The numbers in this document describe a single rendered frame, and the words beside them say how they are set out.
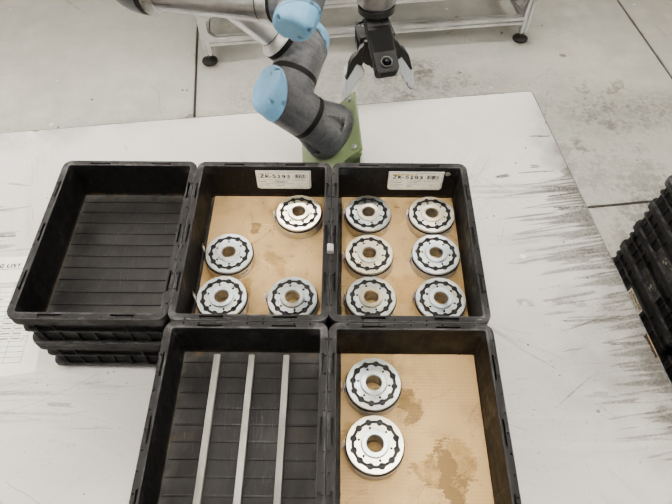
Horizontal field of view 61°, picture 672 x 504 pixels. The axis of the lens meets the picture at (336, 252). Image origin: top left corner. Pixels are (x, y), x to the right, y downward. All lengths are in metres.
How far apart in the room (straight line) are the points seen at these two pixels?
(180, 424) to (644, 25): 3.28
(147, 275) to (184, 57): 2.08
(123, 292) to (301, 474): 0.53
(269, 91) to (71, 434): 0.85
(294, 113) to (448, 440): 0.79
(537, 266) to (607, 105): 1.76
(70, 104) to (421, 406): 2.45
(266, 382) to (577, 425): 0.64
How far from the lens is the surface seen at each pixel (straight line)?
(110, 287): 1.29
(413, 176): 1.30
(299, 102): 1.37
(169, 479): 1.09
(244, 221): 1.31
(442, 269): 1.20
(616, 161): 2.86
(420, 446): 1.08
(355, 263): 1.19
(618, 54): 3.48
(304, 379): 1.11
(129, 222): 1.38
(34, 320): 1.19
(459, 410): 1.11
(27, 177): 1.77
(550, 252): 1.50
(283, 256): 1.25
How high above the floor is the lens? 1.86
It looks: 55 degrees down
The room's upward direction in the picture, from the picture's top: straight up
